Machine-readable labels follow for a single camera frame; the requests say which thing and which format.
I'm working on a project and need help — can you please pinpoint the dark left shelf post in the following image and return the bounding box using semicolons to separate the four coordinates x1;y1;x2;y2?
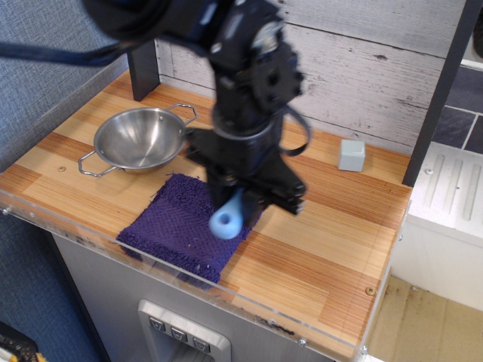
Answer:
128;40;160;101

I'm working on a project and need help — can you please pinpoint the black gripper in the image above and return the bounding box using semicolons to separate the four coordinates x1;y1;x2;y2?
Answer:
186;122;306;228

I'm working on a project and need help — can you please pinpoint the dark right shelf post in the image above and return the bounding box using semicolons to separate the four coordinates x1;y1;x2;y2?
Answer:
402;0;482;187

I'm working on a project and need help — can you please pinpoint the silver dispenser button panel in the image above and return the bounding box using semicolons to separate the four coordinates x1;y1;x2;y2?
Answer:
137;299;232;361

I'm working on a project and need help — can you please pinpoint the clear acrylic table guard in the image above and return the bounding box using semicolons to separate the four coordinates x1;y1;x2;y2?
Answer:
1;182;411;361

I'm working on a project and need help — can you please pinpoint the purple terry cloth napkin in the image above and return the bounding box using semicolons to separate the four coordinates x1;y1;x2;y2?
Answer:
116;173;251;283

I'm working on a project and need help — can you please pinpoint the small grey cube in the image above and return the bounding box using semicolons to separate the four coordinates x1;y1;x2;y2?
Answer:
338;140;366;172

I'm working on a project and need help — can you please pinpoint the blue handled grey spoon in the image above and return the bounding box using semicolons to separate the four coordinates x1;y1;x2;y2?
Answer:
208;189;244;240

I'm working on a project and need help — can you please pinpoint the white ridged drainboard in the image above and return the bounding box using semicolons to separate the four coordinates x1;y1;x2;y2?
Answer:
408;142;482;245

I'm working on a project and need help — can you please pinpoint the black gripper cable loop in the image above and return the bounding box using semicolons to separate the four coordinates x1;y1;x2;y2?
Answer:
281;105;314;158

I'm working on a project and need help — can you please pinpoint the yellow black object corner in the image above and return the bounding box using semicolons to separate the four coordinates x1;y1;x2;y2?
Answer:
1;330;46;362

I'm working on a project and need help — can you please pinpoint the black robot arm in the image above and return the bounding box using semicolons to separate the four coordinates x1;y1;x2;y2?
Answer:
84;1;306;226

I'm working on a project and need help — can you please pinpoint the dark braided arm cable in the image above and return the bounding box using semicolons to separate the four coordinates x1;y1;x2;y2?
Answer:
0;39;125;67

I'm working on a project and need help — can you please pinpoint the dark shelf post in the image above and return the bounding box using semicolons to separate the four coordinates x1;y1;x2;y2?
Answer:
402;0;482;187
128;40;160;101

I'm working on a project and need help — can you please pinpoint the stainless steel handled bowl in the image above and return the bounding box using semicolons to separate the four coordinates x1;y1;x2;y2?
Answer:
78;103;198;178

